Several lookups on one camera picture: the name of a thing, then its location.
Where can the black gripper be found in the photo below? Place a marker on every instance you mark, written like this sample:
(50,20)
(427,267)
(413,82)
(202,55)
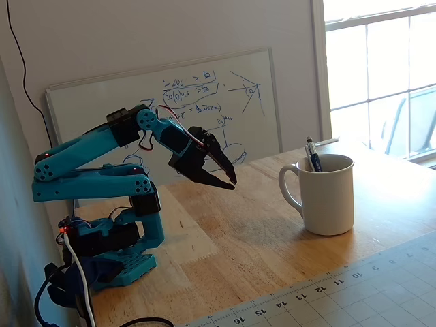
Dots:
(197,159)

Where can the dark blue pen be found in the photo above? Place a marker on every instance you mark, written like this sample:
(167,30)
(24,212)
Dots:
(315,160)

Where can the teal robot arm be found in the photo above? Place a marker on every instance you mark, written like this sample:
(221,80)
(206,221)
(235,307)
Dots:
(85,143)

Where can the white ceramic mug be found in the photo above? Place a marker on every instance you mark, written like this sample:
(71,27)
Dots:
(330,201)

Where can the white flat strip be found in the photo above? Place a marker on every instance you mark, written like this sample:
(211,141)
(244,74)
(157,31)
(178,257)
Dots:
(327,141)

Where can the whiteboard with blue writing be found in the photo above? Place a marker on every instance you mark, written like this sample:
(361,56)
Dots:
(102,98)

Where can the dark blue table clamp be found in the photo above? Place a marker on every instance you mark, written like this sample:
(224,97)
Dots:
(98,269)

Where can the grey gridded cutting mat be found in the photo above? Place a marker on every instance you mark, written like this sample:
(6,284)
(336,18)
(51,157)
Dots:
(340,299)

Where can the outdoor chair behind window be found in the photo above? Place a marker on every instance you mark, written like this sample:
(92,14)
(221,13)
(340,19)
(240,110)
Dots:
(422,119)

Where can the white window frame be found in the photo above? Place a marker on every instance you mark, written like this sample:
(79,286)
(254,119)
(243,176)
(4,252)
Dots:
(320,68)

